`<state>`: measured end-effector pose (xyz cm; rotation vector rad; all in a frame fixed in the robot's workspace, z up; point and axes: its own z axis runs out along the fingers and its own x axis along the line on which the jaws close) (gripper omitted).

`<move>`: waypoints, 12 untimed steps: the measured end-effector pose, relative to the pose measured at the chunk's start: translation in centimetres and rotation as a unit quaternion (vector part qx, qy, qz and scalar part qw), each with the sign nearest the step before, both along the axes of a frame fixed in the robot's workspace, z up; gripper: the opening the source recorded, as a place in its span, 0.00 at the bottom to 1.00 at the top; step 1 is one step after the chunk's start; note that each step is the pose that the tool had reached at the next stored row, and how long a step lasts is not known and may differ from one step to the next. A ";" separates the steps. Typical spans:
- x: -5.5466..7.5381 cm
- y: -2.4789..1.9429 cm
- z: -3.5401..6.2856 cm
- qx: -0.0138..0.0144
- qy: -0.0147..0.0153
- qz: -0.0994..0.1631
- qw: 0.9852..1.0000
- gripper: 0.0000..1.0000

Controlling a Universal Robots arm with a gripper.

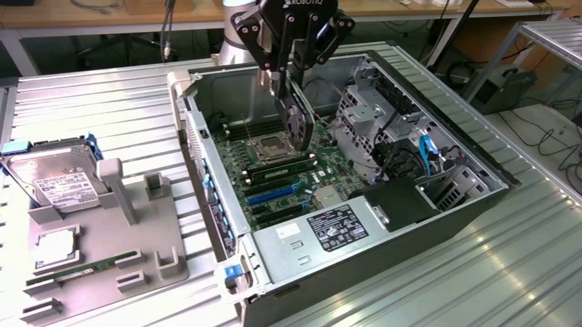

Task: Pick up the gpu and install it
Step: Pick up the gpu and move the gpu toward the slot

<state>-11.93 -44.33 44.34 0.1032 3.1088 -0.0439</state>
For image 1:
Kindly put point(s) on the green motherboard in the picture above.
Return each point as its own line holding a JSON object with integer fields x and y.
{"x": 331, "y": 160}

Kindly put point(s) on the black chair base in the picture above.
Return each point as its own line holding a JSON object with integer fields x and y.
{"x": 124, "y": 42}

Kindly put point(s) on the black floor machine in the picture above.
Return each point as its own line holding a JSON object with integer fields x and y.
{"x": 505, "y": 92}

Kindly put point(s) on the metal CPU socket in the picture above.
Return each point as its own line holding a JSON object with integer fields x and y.
{"x": 268, "y": 150}

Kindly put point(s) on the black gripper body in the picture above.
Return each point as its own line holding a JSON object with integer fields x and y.
{"x": 300, "y": 7}

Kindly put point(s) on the wooden desk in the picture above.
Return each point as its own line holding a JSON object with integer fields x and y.
{"x": 386, "y": 10}

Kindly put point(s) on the blue case latch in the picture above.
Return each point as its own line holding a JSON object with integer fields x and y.
{"x": 232, "y": 272}

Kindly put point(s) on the white small boxes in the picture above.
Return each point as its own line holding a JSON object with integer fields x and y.
{"x": 438, "y": 2}

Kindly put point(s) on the open black PC case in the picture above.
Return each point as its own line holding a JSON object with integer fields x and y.
{"x": 409, "y": 265}

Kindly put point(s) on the graphics card with fan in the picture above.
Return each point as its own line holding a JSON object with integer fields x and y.
{"x": 298, "y": 126}

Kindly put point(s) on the silver CPU chip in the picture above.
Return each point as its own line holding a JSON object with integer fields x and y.
{"x": 55, "y": 248}

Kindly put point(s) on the black RAM slot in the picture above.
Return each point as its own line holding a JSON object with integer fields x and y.
{"x": 256, "y": 133}
{"x": 256, "y": 124}
{"x": 256, "y": 129}

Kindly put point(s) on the silver metal disk bay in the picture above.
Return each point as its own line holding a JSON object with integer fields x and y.
{"x": 363, "y": 153}

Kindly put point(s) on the black long expansion slot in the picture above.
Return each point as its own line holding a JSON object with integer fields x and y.
{"x": 268, "y": 188}
{"x": 276, "y": 212}
{"x": 282, "y": 221}

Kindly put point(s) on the grey parts rack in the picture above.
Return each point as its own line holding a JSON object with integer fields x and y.
{"x": 104, "y": 238}

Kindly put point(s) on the installed green RAM stick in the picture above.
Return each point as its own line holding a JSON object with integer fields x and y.
{"x": 276, "y": 173}

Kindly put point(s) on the blue expansion slot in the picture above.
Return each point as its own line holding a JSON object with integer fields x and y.
{"x": 270, "y": 197}

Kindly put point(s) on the socket locking lever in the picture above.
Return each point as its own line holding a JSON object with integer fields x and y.
{"x": 247, "y": 129}

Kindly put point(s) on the silver hard disk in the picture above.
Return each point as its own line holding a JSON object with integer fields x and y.
{"x": 55, "y": 173}

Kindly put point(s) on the silver chipset heatsink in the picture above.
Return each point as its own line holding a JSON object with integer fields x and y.
{"x": 327, "y": 197}

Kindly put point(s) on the black stand pole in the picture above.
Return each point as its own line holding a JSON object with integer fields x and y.
{"x": 454, "y": 32}

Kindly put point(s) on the silver power supply unit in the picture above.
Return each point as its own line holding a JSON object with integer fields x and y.
{"x": 291, "y": 252}

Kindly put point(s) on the loose green RAM stick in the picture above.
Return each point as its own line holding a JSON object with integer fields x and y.
{"x": 102, "y": 264}

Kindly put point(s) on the aluminium slat side table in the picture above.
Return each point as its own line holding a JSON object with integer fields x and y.
{"x": 554, "y": 39}

